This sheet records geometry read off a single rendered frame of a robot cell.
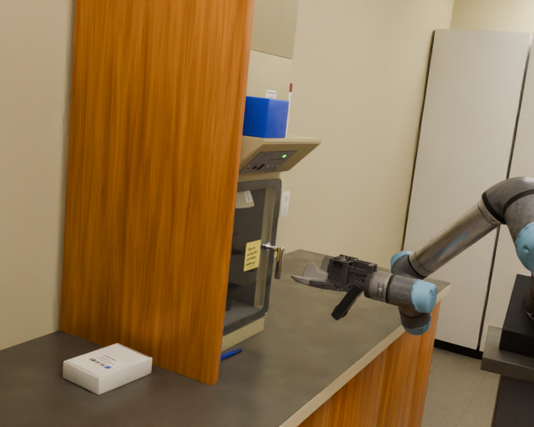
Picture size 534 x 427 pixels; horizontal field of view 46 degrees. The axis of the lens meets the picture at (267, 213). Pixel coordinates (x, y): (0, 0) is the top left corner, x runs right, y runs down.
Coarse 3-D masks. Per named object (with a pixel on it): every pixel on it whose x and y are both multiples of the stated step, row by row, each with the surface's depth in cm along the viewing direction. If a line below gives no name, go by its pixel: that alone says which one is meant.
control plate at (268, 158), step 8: (264, 152) 147; (272, 152) 151; (280, 152) 154; (288, 152) 158; (256, 160) 149; (264, 160) 152; (272, 160) 156; (280, 160) 160; (256, 168) 154; (264, 168) 158; (272, 168) 162
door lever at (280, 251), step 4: (268, 244) 173; (268, 248) 173; (272, 248) 173; (276, 248) 172; (280, 248) 171; (284, 248) 171; (280, 252) 171; (284, 252) 172; (280, 256) 171; (276, 260) 172; (280, 260) 172; (276, 264) 172; (280, 264) 172; (276, 268) 172; (280, 268) 172; (276, 272) 172; (280, 272) 172; (276, 276) 173; (280, 276) 173
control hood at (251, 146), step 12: (252, 144) 142; (264, 144) 142; (276, 144) 147; (288, 144) 153; (300, 144) 158; (312, 144) 164; (240, 156) 144; (252, 156) 144; (300, 156) 168; (240, 168) 147; (288, 168) 171
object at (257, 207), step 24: (240, 192) 156; (264, 192) 167; (240, 216) 158; (264, 216) 169; (240, 240) 160; (264, 240) 172; (240, 264) 163; (264, 264) 174; (240, 288) 165; (264, 288) 177; (240, 312) 167; (264, 312) 180
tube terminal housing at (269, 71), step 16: (256, 64) 154; (272, 64) 161; (288, 64) 169; (256, 80) 156; (272, 80) 163; (288, 80) 170; (256, 96) 157; (240, 176) 157; (256, 176) 164; (272, 176) 172; (224, 336) 164; (240, 336) 172
